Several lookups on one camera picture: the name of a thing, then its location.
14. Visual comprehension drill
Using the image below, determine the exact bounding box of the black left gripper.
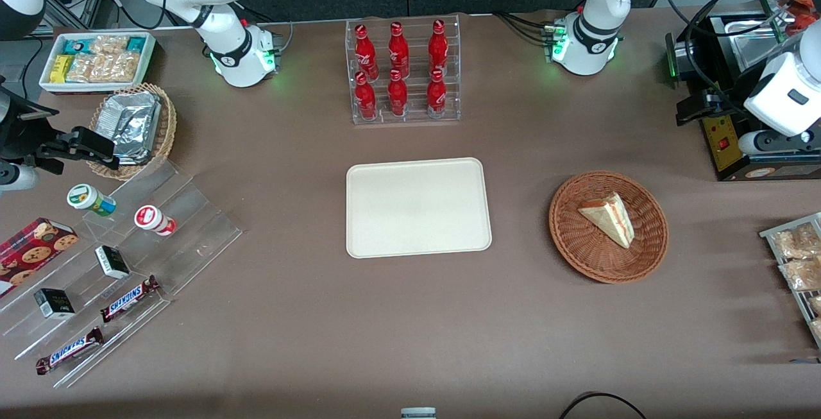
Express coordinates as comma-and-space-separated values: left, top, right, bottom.
675, 82, 750, 128

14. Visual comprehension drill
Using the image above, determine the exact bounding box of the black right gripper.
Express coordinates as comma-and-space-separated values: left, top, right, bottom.
0, 85, 121, 176

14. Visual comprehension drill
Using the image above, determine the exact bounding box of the triangular sandwich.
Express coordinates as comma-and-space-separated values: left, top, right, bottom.
577, 192, 636, 250

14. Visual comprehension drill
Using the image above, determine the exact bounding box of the small light wicker basket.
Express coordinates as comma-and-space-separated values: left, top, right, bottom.
87, 83, 178, 181

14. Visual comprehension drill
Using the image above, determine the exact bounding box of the large round brown wicker basket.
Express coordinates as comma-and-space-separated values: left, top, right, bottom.
548, 171, 670, 285

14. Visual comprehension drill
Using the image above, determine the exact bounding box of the cream plastic tray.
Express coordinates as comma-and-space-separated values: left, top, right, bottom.
346, 157, 493, 259

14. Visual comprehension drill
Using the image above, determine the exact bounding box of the black hot food display case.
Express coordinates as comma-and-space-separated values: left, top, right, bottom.
665, 0, 821, 182

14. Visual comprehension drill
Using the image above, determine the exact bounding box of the silver foil packet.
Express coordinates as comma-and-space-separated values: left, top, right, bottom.
95, 92, 162, 164

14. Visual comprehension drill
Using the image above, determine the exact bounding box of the green lidded snack cup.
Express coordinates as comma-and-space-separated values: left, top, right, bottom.
67, 184, 117, 217

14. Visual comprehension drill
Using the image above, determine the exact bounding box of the white rectangular snack bin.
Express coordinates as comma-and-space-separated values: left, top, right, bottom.
38, 31, 157, 96

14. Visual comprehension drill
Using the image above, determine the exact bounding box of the steel food pan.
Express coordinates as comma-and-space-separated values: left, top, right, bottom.
724, 18, 786, 76

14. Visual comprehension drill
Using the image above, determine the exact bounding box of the clear bag of cookies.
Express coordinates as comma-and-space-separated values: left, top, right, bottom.
90, 35, 129, 56
93, 51, 141, 83
66, 53, 97, 83

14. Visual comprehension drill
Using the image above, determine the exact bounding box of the yellow snack packet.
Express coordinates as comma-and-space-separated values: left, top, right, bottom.
50, 55, 75, 84

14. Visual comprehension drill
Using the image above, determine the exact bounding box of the red lidded snack cup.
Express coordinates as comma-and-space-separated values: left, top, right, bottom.
134, 205, 177, 237

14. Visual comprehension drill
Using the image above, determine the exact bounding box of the small black box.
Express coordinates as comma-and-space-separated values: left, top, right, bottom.
95, 245, 131, 280
33, 287, 76, 320

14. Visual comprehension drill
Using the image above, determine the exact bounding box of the red cookie box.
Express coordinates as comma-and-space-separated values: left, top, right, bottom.
0, 217, 79, 298

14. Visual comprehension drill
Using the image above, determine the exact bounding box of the clear acrylic stepped display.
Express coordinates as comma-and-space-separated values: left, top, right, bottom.
0, 159, 243, 389

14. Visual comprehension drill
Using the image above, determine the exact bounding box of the red fried food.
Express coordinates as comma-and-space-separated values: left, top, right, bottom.
779, 0, 821, 36

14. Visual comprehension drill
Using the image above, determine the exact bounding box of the Snickers chocolate bar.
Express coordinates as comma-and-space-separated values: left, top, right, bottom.
35, 327, 105, 376
99, 275, 161, 323

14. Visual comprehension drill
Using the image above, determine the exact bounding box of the red cola bottle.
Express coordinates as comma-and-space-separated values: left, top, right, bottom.
427, 69, 448, 119
387, 69, 409, 117
354, 24, 378, 80
355, 71, 378, 121
388, 21, 410, 78
428, 19, 449, 76

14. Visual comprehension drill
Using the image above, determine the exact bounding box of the clear acrylic bottle rack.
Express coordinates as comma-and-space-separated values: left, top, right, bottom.
345, 13, 461, 126

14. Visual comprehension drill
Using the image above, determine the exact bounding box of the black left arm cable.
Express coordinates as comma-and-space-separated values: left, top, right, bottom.
661, 0, 806, 118

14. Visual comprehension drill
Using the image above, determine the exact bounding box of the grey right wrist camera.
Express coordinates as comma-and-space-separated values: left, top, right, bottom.
0, 164, 40, 192

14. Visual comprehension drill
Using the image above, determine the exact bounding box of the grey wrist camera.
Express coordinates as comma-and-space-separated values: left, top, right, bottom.
736, 129, 814, 157
0, 164, 40, 192

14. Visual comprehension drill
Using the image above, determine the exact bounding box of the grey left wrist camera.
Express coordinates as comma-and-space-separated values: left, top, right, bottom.
736, 129, 814, 157

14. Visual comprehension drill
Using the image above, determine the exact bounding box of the black base cable bundle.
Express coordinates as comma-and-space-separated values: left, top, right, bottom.
493, 11, 560, 46

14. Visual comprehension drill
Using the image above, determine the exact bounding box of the black looped cable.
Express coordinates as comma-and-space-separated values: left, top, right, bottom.
558, 391, 648, 419

